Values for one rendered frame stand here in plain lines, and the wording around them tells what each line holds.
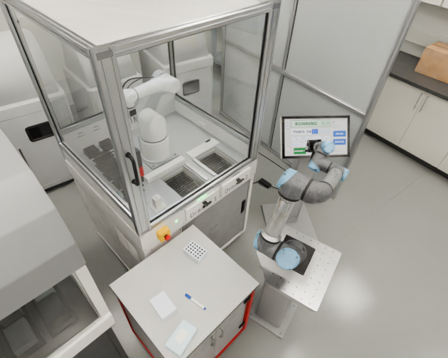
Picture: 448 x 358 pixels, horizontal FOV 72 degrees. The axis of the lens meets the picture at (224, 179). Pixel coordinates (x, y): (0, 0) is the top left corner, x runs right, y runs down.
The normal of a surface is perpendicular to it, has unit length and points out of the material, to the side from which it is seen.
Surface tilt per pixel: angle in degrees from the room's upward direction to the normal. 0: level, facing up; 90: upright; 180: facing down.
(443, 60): 88
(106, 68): 90
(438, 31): 90
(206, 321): 0
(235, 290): 0
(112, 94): 90
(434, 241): 0
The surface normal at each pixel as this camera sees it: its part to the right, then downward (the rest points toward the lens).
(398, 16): -0.80, 0.40
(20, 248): 0.68, 0.23
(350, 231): 0.04, -0.72
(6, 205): 0.49, -0.21
